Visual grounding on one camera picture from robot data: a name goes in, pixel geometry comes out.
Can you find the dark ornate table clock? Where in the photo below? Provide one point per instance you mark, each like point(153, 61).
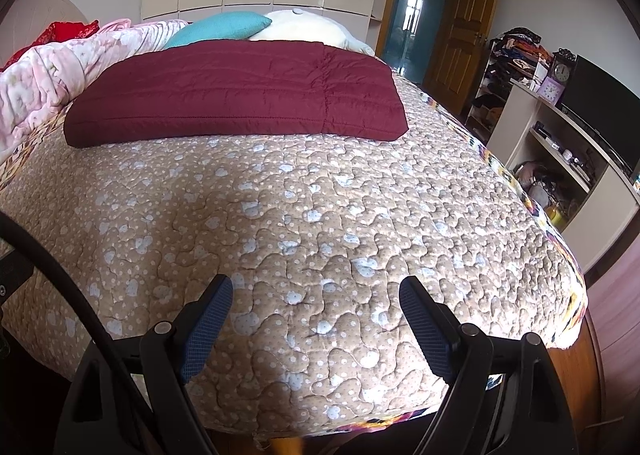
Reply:
point(562, 70)

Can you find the pink floral comforter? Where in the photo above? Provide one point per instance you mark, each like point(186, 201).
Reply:
point(45, 75)

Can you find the black television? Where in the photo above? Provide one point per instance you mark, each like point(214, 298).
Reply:
point(600, 90)

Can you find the brown wooden door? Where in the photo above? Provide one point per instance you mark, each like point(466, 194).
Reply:
point(465, 35)

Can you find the pale pink headboard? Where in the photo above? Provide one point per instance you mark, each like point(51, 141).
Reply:
point(40, 10)

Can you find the teal glass door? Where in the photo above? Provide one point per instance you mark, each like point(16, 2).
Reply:
point(415, 0)

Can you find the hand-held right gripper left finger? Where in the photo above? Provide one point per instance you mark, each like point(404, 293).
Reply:
point(207, 330)

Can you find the white media cabinet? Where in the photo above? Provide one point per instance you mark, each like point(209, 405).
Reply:
point(515, 125)

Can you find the red cloth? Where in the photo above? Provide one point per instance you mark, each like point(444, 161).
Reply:
point(65, 30)

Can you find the bed with patterned bedspread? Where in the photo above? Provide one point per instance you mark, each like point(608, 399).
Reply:
point(300, 235)

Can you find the maroon quilted jacket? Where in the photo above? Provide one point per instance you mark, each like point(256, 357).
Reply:
point(240, 90)

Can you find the wooden bed frame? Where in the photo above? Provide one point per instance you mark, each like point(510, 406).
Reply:
point(575, 375)

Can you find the teal pillow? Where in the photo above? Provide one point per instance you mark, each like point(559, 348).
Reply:
point(220, 27)

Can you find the cluttered storage shelf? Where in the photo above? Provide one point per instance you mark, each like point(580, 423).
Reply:
point(505, 60)

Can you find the white plush pillow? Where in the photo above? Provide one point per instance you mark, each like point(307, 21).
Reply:
point(305, 27)

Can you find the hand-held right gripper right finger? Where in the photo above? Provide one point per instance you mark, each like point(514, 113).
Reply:
point(425, 330)

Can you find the purple alarm clock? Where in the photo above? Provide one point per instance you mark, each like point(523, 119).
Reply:
point(550, 90)

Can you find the black set-top box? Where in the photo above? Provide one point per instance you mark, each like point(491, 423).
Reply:
point(547, 135)

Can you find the yellow bottle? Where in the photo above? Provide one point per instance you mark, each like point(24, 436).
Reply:
point(556, 217)

